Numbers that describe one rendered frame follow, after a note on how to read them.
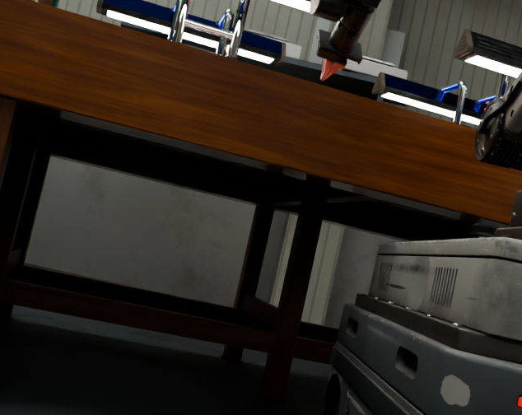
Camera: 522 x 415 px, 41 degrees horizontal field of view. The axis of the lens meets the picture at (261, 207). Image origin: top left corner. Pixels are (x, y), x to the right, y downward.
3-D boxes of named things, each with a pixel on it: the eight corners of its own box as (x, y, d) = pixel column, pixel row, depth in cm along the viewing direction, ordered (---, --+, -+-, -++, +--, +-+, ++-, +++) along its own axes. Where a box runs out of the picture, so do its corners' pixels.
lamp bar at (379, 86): (535, 135, 251) (539, 116, 252) (379, 89, 237) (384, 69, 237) (522, 137, 259) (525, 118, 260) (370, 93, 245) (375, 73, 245)
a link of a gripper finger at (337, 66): (302, 63, 159) (319, 30, 152) (330, 72, 161) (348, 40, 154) (302, 81, 154) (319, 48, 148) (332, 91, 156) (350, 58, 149)
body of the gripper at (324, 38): (315, 34, 153) (329, 7, 148) (356, 49, 155) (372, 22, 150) (316, 52, 149) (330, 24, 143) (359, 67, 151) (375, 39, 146)
